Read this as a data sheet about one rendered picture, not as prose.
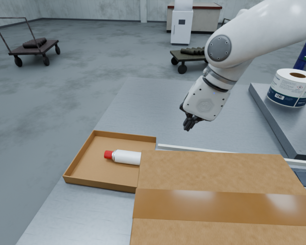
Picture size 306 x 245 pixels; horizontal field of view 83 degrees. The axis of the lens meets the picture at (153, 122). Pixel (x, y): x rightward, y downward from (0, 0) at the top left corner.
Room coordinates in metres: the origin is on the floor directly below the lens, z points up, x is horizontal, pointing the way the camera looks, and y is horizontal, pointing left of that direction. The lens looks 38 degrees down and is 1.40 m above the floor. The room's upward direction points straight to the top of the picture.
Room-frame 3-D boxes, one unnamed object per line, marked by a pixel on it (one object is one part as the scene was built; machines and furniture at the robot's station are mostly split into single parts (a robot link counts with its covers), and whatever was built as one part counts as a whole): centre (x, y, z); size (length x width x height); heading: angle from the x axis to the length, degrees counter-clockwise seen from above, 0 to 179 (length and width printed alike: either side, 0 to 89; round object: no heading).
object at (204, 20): (8.62, -1.63, 0.45); 2.38 x 1.93 x 0.90; 171
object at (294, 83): (0.92, -0.79, 0.95); 0.20 x 0.20 x 0.14
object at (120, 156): (0.47, 0.09, 0.86); 0.20 x 0.05 x 0.05; 81
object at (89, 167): (0.48, 0.15, 0.85); 0.30 x 0.26 x 0.04; 81
